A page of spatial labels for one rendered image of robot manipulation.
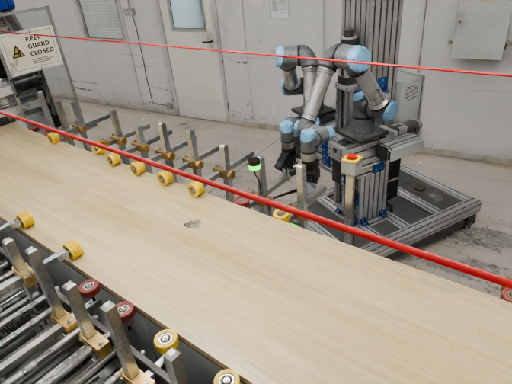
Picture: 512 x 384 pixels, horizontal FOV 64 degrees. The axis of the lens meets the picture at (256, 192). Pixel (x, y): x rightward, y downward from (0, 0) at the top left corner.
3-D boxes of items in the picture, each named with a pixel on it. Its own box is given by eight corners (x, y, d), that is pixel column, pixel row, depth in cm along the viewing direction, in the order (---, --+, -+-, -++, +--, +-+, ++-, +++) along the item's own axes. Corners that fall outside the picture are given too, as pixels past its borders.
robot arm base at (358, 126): (363, 123, 255) (363, 107, 250) (380, 130, 244) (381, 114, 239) (343, 129, 250) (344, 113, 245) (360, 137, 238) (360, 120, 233)
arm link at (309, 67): (319, 46, 240) (319, 131, 244) (300, 47, 242) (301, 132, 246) (319, 41, 228) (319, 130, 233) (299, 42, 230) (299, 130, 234)
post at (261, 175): (265, 229, 237) (258, 153, 213) (270, 231, 235) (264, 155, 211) (261, 232, 235) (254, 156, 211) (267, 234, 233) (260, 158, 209)
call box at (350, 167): (347, 168, 185) (348, 152, 181) (362, 171, 181) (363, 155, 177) (340, 174, 180) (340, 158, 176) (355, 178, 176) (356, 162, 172)
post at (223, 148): (232, 215, 251) (222, 142, 226) (237, 216, 249) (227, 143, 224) (228, 217, 248) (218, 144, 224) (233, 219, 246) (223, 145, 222)
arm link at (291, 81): (304, 97, 283) (299, 60, 230) (282, 98, 285) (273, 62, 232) (304, 81, 285) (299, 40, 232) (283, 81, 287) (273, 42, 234)
